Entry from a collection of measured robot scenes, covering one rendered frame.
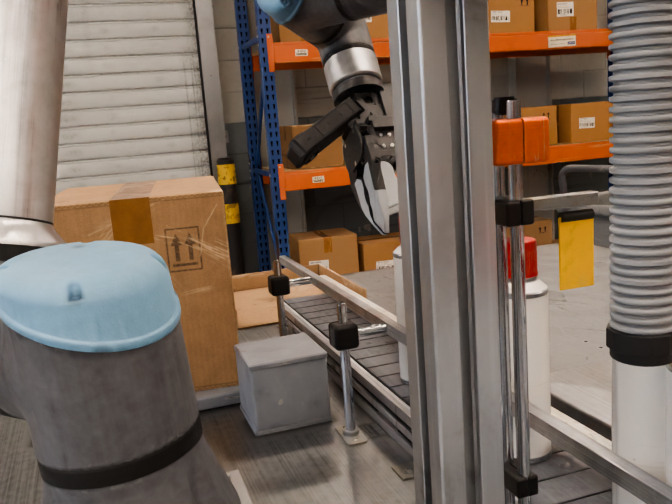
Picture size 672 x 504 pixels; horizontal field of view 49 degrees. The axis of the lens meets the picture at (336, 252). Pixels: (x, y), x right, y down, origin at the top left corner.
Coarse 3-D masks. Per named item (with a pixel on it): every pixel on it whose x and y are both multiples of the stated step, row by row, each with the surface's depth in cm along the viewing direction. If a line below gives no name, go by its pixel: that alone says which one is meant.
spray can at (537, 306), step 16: (528, 240) 64; (528, 256) 64; (528, 272) 64; (528, 288) 64; (544, 288) 65; (528, 304) 64; (544, 304) 65; (528, 320) 64; (544, 320) 65; (512, 336) 65; (528, 336) 64; (544, 336) 65; (512, 352) 65; (528, 352) 65; (544, 352) 65; (512, 368) 65; (528, 368) 65; (544, 368) 66; (512, 384) 66; (528, 384) 65; (544, 384) 66; (544, 400) 66; (544, 448) 67
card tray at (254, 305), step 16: (256, 272) 165; (272, 272) 166; (288, 272) 167; (320, 272) 169; (240, 288) 164; (256, 288) 165; (304, 288) 162; (352, 288) 149; (240, 304) 152; (256, 304) 151; (272, 304) 150; (240, 320) 140; (256, 320) 139; (272, 320) 138
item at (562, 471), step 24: (312, 312) 124; (336, 312) 123; (384, 336) 108; (360, 360) 98; (384, 360) 98; (384, 384) 90; (552, 456) 68; (552, 480) 64; (576, 480) 63; (600, 480) 63
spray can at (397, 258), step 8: (400, 240) 86; (400, 248) 86; (400, 256) 85; (400, 264) 85; (400, 272) 86; (400, 280) 86; (400, 288) 86; (400, 296) 86; (400, 304) 87; (400, 312) 87; (400, 320) 87; (400, 344) 88; (400, 352) 88; (400, 360) 89; (400, 368) 89; (400, 376) 90; (408, 376) 88; (408, 384) 88
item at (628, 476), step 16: (304, 272) 118; (320, 288) 110; (336, 288) 105; (352, 304) 97; (368, 320) 92; (384, 320) 87; (400, 336) 82; (512, 400) 61; (544, 416) 57; (544, 432) 57; (560, 432) 55; (576, 432) 54; (576, 448) 53; (592, 448) 52; (592, 464) 51; (608, 464) 50; (624, 464) 49; (624, 480) 48; (640, 480) 47; (656, 480) 47; (640, 496) 47; (656, 496) 46
